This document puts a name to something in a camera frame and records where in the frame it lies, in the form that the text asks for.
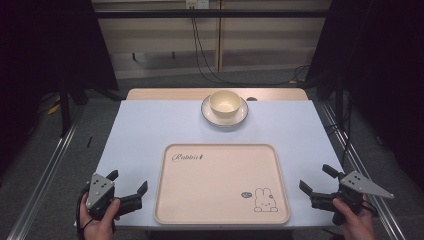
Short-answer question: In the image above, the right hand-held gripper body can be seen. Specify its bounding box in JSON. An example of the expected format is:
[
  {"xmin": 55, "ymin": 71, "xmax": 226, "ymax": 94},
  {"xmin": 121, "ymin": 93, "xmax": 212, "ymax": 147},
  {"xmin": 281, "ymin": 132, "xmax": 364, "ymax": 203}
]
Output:
[{"xmin": 332, "ymin": 170, "xmax": 395, "ymax": 227}]

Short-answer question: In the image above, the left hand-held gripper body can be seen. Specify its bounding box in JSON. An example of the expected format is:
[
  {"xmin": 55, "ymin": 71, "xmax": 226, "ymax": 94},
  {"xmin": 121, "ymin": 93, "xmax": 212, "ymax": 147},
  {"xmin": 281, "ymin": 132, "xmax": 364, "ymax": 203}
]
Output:
[{"xmin": 85, "ymin": 172, "xmax": 118, "ymax": 222}]

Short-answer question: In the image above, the beige tray with rabbit drawing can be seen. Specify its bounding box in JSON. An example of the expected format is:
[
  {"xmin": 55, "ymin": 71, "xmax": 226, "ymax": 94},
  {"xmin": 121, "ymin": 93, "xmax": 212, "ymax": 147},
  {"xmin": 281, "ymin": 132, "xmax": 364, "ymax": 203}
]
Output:
[{"xmin": 153, "ymin": 143, "xmax": 291, "ymax": 226}]

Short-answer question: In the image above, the cream plate with dark rim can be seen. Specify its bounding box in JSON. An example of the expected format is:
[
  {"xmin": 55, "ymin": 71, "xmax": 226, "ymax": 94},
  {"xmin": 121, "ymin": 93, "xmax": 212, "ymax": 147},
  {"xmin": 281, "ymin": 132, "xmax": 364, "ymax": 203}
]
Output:
[{"xmin": 200, "ymin": 95, "xmax": 250, "ymax": 129}]

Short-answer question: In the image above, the cream bowl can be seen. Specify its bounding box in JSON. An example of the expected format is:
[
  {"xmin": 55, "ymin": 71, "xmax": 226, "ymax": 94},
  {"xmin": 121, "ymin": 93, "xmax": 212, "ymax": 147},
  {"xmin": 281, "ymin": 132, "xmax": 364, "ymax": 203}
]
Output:
[{"xmin": 208, "ymin": 89, "xmax": 242, "ymax": 120}]

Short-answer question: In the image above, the person's right hand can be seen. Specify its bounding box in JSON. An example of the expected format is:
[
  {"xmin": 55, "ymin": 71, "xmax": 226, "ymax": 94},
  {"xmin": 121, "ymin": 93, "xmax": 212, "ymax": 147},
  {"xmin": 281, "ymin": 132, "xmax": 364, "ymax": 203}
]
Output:
[{"xmin": 331, "ymin": 195, "xmax": 378, "ymax": 240}]

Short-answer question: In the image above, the person's left hand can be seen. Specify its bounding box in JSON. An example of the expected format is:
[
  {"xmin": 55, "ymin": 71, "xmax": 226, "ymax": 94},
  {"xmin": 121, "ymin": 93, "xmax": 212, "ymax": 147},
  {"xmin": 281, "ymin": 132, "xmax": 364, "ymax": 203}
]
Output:
[{"xmin": 78, "ymin": 197, "xmax": 122, "ymax": 240}]

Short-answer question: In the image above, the light blue table mat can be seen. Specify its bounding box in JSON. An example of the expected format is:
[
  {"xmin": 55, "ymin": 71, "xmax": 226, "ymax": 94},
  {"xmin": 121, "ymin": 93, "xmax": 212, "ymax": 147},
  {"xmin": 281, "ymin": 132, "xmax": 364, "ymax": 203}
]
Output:
[{"xmin": 94, "ymin": 99, "xmax": 345, "ymax": 232}]

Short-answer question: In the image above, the black metal stand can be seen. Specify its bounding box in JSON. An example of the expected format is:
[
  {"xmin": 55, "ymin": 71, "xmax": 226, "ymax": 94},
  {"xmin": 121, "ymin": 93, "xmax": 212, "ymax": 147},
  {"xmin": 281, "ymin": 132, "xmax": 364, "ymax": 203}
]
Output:
[
  {"xmin": 57, "ymin": 79, "xmax": 73, "ymax": 138},
  {"xmin": 334, "ymin": 71, "xmax": 345, "ymax": 126}
]

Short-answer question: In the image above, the black curtain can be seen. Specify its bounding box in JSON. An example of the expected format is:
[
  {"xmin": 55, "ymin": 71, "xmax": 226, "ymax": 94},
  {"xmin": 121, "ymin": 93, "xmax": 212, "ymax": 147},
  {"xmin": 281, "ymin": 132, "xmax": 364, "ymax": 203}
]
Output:
[
  {"xmin": 0, "ymin": 0, "xmax": 120, "ymax": 179},
  {"xmin": 305, "ymin": 0, "xmax": 424, "ymax": 183}
]

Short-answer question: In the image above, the black horizontal metal bar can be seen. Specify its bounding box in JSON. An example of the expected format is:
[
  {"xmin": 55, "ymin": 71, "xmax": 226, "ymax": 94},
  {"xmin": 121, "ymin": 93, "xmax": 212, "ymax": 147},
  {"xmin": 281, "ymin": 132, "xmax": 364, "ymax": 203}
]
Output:
[{"xmin": 94, "ymin": 8, "xmax": 332, "ymax": 20}]

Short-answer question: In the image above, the metal floor rail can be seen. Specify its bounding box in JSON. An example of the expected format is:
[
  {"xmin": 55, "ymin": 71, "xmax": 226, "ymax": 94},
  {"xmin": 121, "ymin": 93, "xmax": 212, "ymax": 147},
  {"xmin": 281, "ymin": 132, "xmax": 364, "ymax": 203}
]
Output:
[
  {"xmin": 319, "ymin": 100, "xmax": 407, "ymax": 240},
  {"xmin": 6, "ymin": 108, "xmax": 85, "ymax": 240}
]

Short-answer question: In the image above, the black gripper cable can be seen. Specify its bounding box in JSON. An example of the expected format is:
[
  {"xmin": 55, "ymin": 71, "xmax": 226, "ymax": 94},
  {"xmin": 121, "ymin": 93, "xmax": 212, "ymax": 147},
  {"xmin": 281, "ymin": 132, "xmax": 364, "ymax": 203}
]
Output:
[{"xmin": 75, "ymin": 190, "xmax": 90, "ymax": 240}]

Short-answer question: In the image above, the wooden vertical post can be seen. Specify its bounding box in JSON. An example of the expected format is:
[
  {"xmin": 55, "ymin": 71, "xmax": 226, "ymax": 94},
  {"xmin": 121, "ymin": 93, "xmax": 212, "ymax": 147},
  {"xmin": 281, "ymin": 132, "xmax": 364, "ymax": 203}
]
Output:
[{"xmin": 214, "ymin": 0, "xmax": 224, "ymax": 73}]

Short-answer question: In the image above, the white wall socket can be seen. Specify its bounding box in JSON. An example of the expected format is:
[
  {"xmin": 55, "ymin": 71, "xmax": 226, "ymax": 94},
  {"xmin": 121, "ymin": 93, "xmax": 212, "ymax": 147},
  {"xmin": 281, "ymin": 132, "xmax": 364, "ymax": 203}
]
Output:
[{"xmin": 185, "ymin": 0, "xmax": 211, "ymax": 10}]

